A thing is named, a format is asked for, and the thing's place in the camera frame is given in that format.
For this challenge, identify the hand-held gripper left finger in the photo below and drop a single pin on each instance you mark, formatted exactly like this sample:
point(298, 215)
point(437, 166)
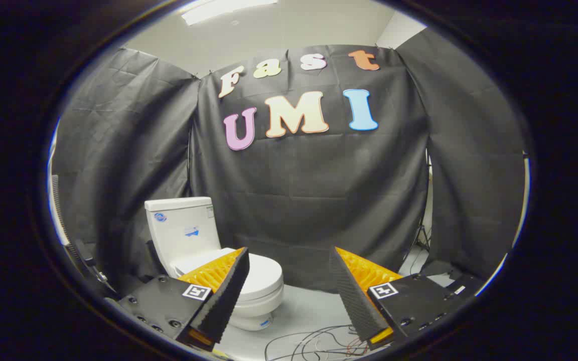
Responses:
point(229, 296)

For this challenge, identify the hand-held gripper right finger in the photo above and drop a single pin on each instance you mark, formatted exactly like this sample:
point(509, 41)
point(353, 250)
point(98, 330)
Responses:
point(351, 296)

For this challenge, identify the white toilet lid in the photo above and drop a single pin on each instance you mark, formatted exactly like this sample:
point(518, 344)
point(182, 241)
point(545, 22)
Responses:
point(265, 275)

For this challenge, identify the white toilet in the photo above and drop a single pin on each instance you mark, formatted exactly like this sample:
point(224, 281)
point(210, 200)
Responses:
point(181, 230)

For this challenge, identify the black tripod stand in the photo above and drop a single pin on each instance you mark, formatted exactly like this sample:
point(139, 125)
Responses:
point(422, 230)

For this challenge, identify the black backdrop cloth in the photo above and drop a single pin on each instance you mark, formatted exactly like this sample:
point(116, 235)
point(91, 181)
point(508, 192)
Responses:
point(299, 200)

